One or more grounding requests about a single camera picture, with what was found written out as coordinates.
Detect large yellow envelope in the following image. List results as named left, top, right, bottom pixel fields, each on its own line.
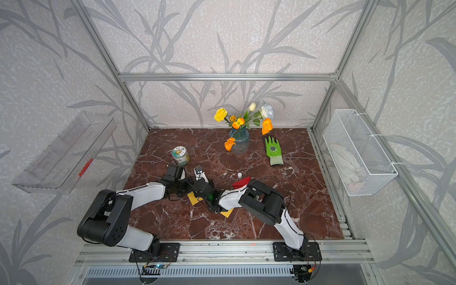
left=220, top=209, right=233, bottom=218

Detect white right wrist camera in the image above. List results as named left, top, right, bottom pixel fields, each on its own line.
left=194, top=166, right=209, bottom=183

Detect round sunflower label jar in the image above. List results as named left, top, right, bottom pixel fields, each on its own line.
left=172, top=146, right=190, bottom=166

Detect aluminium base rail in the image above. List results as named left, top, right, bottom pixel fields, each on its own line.
left=76, top=239, right=375, bottom=266

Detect red envelope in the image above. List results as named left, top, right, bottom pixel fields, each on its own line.
left=232, top=177, right=251, bottom=190

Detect artificial flower bouquet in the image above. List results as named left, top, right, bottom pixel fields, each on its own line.
left=214, top=103, right=274, bottom=152

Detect white cloth in basket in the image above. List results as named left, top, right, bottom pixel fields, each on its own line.
left=330, top=143, right=366, bottom=196

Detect white wire wall basket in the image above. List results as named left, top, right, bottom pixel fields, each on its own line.
left=323, top=109, right=398, bottom=197

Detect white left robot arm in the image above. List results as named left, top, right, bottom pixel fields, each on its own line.
left=77, top=164, right=188, bottom=255

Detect clear acrylic wall shelf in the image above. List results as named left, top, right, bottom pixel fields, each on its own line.
left=12, top=112, right=117, bottom=194

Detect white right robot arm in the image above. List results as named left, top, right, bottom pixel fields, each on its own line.
left=192, top=178, right=308, bottom=252

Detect small yellow envelope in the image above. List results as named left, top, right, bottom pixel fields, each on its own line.
left=187, top=192, right=204, bottom=205

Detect blue textured glass vase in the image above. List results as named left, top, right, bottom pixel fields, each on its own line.
left=229, top=128, right=249, bottom=154

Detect green work glove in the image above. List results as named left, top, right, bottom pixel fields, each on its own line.
left=265, top=136, right=284, bottom=166

